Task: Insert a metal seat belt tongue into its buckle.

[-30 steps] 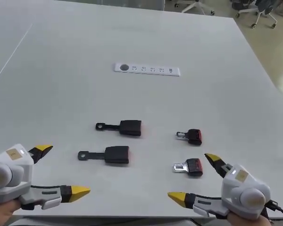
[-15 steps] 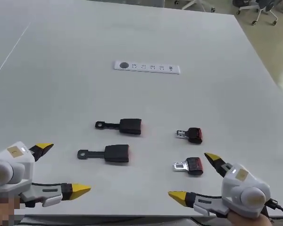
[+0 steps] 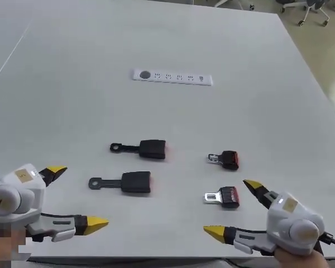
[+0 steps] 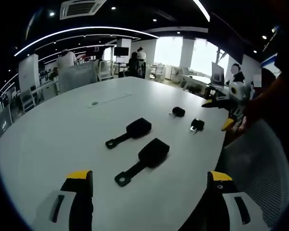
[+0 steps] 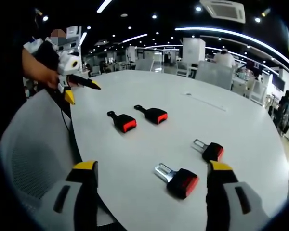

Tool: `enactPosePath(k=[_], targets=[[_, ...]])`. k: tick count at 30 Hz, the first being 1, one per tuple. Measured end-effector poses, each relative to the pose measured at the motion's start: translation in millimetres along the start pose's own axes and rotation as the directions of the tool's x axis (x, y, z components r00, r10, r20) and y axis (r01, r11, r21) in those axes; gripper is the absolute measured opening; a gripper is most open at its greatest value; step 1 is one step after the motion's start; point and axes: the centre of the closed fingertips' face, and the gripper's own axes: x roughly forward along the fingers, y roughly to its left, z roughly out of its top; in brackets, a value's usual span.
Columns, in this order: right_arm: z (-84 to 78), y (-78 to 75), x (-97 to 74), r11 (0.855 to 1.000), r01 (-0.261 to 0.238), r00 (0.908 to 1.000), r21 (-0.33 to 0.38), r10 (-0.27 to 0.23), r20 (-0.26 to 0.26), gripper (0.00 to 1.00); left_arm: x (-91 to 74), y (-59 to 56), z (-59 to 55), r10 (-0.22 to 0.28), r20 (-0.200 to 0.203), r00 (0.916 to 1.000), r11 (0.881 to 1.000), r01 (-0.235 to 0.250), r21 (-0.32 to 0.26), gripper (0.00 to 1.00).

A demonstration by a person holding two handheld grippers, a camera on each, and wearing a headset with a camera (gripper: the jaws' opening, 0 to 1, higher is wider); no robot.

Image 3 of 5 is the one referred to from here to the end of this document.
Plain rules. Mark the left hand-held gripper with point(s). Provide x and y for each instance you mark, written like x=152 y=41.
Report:
x=15 y=195

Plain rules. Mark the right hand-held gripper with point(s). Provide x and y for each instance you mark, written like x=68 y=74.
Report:
x=293 y=226

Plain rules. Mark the metal seat belt tongue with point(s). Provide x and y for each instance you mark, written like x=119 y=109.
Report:
x=229 y=196
x=229 y=160

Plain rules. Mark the black seat belt buckle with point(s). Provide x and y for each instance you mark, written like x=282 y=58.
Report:
x=152 y=149
x=135 y=182

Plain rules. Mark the person's right hand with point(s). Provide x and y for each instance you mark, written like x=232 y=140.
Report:
x=301 y=261

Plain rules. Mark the white power strip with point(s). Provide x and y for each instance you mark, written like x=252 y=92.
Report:
x=173 y=77

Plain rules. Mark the office chair with castors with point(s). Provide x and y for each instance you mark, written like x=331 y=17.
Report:
x=234 y=2
x=310 y=8

